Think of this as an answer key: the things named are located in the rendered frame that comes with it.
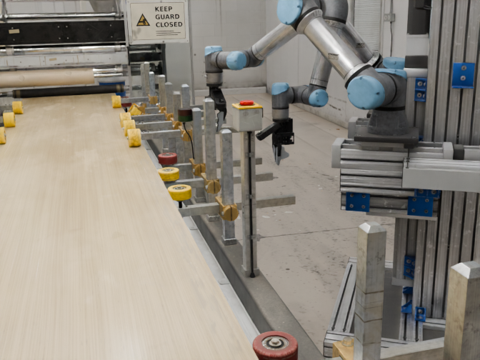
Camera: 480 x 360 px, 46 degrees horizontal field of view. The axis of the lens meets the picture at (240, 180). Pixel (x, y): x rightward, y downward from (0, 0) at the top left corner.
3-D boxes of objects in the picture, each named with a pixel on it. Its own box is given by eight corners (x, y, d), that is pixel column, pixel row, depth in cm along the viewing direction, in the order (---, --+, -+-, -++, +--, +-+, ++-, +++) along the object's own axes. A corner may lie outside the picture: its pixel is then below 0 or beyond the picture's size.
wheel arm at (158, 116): (213, 115, 320) (213, 108, 319) (215, 116, 317) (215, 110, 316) (124, 121, 308) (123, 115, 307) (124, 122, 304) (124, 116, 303)
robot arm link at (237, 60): (252, 50, 236) (233, 49, 243) (234, 51, 228) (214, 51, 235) (253, 69, 238) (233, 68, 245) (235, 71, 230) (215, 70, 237)
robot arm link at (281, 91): (293, 83, 243) (276, 84, 240) (293, 108, 246) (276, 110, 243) (285, 81, 250) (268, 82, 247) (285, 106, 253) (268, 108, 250)
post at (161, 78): (168, 155, 341) (163, 74, 327) (169, 156, 337) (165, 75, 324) (163, 156, 340) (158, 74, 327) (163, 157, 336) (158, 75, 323)
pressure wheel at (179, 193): (177, 213, 201) (176, 182, 198) (196, 216, 197) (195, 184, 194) (164, 220, 194) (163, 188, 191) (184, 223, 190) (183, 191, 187)
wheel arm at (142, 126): (224, 123, 297) (224, 116, 296) (226, 123, 294) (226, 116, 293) (128, 129, 284) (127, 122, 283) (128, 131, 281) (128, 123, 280)
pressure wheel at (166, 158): (176, 176, 248) (175, 151, 244) (179, 181, 240) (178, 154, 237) (158, 178, 246) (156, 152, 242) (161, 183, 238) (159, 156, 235)
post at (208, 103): (216, 218, 224) (211, 97, 211) (218, 221, 221) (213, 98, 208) (208, 220, 223) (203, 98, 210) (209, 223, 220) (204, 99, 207)
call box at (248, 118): (255, 128, 166) (255, 102, 164) (262, 133, 160) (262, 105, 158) (232, 130, 165) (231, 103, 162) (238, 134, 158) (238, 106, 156)
